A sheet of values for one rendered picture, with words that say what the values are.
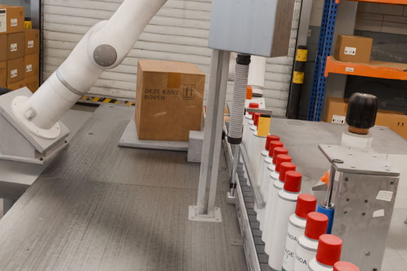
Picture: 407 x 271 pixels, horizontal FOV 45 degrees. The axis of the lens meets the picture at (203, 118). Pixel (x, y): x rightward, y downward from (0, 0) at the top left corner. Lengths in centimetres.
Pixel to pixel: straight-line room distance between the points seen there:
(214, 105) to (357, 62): 385
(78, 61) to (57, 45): 446
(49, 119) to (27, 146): 11
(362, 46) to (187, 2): 197
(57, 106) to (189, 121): 52
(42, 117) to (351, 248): 110
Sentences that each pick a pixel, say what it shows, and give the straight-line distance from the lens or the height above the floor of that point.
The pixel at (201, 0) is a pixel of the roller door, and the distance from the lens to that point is 559.
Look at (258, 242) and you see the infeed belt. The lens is 114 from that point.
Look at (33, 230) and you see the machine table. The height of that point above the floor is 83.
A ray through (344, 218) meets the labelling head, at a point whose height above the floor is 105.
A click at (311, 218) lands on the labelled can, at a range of 79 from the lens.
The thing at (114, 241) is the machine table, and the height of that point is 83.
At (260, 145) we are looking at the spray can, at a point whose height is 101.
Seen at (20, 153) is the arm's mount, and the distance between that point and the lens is 170.
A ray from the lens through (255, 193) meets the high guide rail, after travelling 118.
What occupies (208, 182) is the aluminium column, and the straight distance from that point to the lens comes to 130.
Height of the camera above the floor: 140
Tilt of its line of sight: 14 degrees down
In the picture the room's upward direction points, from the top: 5 degrees clockwise
